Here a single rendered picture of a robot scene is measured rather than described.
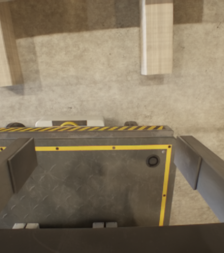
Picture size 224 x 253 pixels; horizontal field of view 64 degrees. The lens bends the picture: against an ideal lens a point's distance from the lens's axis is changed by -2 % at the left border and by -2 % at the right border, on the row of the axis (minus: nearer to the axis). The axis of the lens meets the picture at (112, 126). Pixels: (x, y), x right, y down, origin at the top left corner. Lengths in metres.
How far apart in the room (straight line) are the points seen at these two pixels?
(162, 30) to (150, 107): 0.32
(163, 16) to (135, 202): 0.63
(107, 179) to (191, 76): 0.57
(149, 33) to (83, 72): 0.30
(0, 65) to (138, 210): 0.70
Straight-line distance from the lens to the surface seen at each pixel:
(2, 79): 0.80
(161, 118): 0.86
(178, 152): 0.16
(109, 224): 0.67
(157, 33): 0.73
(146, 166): 0.56
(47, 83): 0.84
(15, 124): 0.81
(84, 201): 0.62
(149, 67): 0.72
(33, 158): 0.17
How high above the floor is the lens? 0.80
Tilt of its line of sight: 73 degrees down
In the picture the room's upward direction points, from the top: 174 degrees clockwise
